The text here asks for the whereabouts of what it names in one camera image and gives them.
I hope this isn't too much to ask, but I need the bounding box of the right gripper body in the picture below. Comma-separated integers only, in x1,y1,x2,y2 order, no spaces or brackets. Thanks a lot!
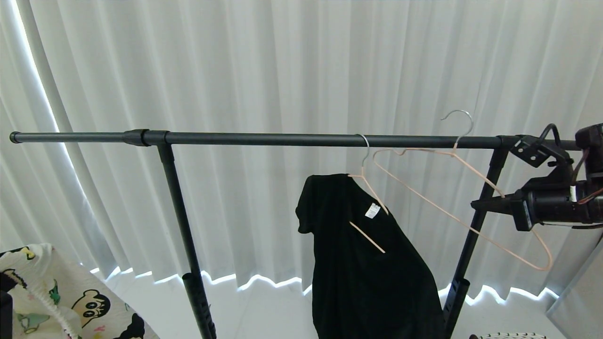
513,190,595,232

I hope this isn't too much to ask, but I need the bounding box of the pink clothes hanger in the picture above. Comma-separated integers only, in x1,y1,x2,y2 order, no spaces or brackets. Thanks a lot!
348,134,390,254
372,110,553,272

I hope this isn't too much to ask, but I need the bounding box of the black garment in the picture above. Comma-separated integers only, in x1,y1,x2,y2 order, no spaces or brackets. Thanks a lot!
295,173,446,339

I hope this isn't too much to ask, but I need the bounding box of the cream printed garment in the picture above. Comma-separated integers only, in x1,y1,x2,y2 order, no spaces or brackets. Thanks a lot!
0,243,160,339

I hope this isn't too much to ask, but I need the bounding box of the white laundry basket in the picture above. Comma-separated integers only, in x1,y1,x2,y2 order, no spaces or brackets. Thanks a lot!
471,332,549,339

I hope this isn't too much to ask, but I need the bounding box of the black clothes rack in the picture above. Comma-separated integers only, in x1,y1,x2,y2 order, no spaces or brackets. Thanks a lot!
9,129,582,339

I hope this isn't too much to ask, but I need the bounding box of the white curtain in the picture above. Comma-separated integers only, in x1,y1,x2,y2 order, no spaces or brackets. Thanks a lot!
0,0,603,302

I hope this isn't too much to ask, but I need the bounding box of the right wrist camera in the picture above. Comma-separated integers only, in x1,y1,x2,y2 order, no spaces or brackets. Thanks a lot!
509,134,576,191

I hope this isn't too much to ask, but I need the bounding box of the black cable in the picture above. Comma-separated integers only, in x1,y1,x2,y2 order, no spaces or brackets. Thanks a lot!
538,123,562,147

